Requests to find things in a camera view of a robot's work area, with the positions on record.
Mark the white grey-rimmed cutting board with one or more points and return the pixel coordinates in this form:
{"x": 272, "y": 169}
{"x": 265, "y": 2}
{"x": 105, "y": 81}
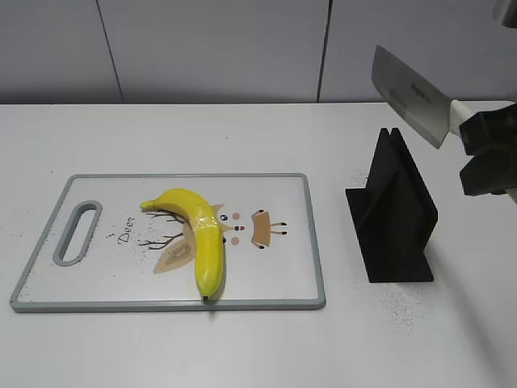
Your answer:
{"x": 100, "y": 252}

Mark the black knife stand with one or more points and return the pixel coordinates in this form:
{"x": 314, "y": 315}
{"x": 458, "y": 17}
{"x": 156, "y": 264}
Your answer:
{"x": 394, "y": 214}

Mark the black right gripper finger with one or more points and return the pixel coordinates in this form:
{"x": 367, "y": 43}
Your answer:
{"x": 491, "y": 170}

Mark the yellow plastic banana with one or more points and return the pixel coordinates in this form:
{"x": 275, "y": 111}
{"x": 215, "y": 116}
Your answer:
{"x": 210, "y": 252}

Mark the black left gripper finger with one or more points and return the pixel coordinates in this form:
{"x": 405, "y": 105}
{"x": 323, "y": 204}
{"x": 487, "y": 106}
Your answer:
{"x": 489, "y": 130}

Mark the steel cleaver knife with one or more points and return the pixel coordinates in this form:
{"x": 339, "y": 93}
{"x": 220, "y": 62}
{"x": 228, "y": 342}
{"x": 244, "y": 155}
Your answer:
{"x": 424, "y": 107}

